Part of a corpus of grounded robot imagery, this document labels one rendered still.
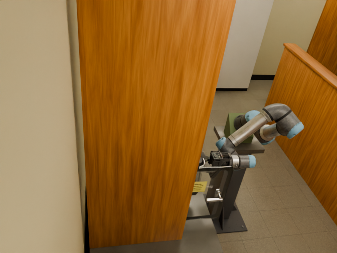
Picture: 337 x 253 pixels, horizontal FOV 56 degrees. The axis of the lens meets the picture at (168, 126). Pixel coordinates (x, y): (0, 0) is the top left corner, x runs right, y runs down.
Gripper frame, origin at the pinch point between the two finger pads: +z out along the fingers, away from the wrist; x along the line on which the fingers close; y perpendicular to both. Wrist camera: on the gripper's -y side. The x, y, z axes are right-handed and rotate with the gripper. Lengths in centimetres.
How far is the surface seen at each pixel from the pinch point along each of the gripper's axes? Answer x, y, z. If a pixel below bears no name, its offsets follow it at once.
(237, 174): -52, -61, -62
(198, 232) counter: 23.5, -30.3, -2.3
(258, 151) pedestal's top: -46, -30, -68
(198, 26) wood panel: 27, 86, 23
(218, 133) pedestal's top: -67, -29, -42
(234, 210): -62, -120, -79
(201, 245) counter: 31.7, -30.3, -2.0
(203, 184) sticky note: 18.4, 3.1, 0.4
